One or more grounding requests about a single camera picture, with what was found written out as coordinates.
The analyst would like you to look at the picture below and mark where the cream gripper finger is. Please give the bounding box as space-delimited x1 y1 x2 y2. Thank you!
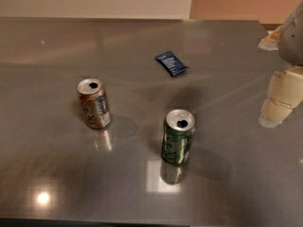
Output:
258 26 282 51
258 66 303 129

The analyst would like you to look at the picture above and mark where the green soda can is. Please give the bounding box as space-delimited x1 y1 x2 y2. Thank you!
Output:
161 109 195 165

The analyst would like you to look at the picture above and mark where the orange soda can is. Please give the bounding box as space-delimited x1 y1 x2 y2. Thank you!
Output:
77 79 111 130

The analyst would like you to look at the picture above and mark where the dark blue snack packet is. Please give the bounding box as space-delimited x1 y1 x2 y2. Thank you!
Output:
155 51 188 77

